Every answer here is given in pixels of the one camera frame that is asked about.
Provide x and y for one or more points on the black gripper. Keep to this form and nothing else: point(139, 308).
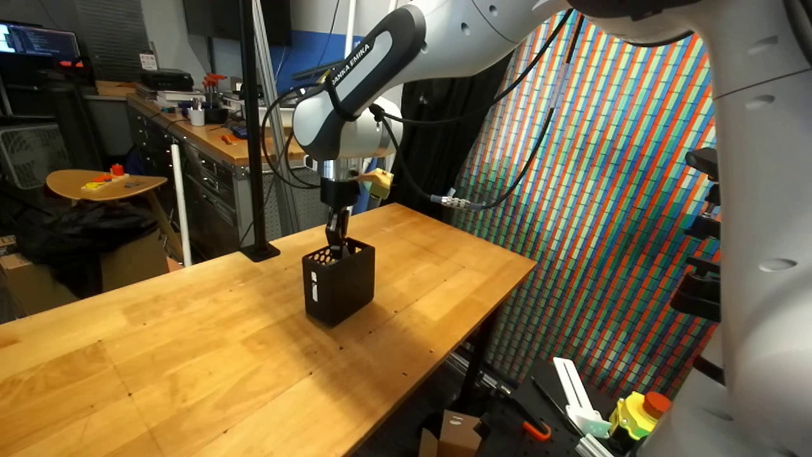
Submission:
point(339, 194)

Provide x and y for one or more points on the black perforated box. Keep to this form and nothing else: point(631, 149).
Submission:
point(339, 287)

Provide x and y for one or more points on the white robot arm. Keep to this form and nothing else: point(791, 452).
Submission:
point(762, 211)

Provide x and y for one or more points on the small cardboard box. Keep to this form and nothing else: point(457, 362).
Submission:
point(457, 432)

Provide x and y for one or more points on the black curtain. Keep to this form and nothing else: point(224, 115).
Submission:
point(433, 143)

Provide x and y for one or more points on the black pole stand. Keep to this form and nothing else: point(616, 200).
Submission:
point(252, 127)

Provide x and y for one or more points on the thin white tube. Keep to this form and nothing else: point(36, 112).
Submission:
point(182, 211)

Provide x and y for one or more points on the wooden workbench with drawers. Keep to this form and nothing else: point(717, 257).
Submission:
point(205, 135)

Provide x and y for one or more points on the grey aluminium pole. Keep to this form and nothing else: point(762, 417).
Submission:
point(271, 68)

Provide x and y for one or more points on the small white bottle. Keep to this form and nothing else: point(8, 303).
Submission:
point(197, 115)

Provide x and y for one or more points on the red tool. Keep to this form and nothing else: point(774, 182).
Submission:
point(215, 81)

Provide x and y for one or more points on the black table leg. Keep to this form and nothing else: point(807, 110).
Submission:
point(479, 364)

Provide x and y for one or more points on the white pole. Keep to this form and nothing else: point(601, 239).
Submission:
point(349, 26)

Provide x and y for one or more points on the black case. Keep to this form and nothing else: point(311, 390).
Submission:
point(165, 81)

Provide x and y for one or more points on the orange yellow toy pieces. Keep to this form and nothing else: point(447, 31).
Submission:
point(104, 182)

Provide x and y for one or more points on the black bag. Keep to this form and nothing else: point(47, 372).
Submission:
point(77, 237)

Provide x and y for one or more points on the striped multicolour backdrop panel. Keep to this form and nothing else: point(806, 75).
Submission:
point(609, 211)

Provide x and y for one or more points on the round wooden stool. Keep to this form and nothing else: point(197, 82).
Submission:
point(65, 182)

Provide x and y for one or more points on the computer monitor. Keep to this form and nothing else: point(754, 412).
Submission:
point(38, 42)

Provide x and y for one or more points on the yellow-green orange wrist camera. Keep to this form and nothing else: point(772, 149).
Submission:
point(379, 182)

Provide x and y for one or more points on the white plastic rail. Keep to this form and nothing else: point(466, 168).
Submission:
point(571, 390)

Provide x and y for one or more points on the black camera on stand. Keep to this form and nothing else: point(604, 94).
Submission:
point(701, 294)

